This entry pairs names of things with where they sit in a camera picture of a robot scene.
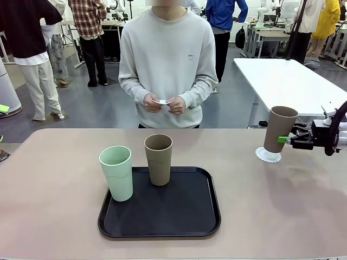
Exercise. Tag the person's left forearm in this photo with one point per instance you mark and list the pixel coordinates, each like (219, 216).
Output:
(202, 93)

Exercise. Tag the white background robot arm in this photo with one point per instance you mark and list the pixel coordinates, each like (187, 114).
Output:
(260, 16)
(119, 8)

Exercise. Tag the bystander in blue shirt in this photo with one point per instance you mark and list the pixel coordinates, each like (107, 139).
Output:
(225, 16)

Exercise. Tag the white paper doily coaster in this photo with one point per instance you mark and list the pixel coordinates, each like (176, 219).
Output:
(162, 101)
(267, 158)

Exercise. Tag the bystander in white shirt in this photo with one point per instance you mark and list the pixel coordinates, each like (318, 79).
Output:
(194, 8)

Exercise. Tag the bystander in plaid shirt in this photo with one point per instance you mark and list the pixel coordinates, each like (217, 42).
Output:
(89, 16)

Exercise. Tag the black plastic tray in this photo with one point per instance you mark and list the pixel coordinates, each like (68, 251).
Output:
(162, 214)

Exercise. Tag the bystander in black shirt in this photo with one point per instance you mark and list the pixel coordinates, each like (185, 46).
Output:
(24, 27)

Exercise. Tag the black hanging bag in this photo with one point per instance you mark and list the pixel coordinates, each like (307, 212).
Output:
(240, 38)

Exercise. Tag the person's right hand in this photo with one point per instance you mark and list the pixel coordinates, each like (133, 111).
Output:
(151, 104)

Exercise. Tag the grey background desk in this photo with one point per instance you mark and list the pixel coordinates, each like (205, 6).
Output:
(271, 36)

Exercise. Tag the person's right forearm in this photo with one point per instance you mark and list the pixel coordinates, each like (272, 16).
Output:
(132, 92)

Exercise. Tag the green flat object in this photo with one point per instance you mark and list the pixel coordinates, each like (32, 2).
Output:
(4, 109)

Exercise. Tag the bystander in yellow dress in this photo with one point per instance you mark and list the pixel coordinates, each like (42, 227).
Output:
(326, 21)

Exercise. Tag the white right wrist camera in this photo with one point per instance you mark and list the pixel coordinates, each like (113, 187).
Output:
(327, 117)

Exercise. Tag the person's left hand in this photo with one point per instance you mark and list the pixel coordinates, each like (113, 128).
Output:
(177, 107)

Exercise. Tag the grey cloth bundle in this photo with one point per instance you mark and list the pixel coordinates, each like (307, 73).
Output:
(311, 63)

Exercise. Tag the person in grey sweatshirt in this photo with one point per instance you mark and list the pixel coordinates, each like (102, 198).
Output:
(168, 54)

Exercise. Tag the brown tall cup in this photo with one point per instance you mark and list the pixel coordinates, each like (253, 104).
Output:
(276, 127)
(158, 168)

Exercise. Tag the white background table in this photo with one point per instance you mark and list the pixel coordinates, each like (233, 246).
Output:
(284, 81)

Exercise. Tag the white cylindrical pedestal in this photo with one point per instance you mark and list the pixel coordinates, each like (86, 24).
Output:
(8, 92)

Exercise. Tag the pale green tall cup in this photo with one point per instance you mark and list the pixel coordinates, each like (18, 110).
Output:
(119, 181)

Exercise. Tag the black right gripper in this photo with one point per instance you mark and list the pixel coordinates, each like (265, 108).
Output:
(319, 134)

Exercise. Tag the bystander in patterned skirt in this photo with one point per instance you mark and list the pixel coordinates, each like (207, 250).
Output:
(58, 54)

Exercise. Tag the bystander in cream jacket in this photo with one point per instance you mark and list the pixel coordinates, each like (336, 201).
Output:
(309, 19)

